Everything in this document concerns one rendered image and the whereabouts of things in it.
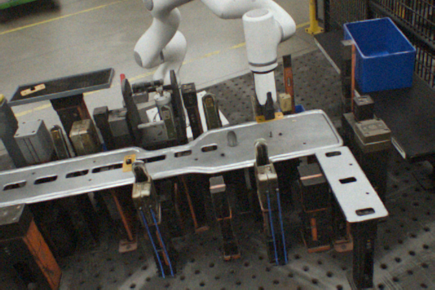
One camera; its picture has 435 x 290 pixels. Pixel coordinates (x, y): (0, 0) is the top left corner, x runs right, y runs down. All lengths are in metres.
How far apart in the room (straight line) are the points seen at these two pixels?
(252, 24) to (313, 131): 0.43
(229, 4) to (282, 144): 0.45
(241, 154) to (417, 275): 0.60
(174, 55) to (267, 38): 0.75
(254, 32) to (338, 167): 0.44
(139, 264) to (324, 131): 0.74
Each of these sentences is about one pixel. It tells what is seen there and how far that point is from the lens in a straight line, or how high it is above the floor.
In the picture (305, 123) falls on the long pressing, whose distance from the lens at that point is 1.45.
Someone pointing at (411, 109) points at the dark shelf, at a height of 1.03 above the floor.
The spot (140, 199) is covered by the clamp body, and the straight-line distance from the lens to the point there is 1.24.
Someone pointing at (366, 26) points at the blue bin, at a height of 1.14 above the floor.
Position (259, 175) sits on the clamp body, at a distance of 1.19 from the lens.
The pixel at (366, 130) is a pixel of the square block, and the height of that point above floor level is 1.06.
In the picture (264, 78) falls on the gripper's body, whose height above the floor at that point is 1.24.
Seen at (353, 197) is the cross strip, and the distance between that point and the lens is 1.19.
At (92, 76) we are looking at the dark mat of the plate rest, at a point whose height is 1.16.
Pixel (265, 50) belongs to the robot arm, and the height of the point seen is 1.32.
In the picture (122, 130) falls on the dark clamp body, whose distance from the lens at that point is 1.55.
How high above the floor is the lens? 1.82
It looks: 33 degrees down
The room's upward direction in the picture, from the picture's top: 11 degrees counter-clockwise
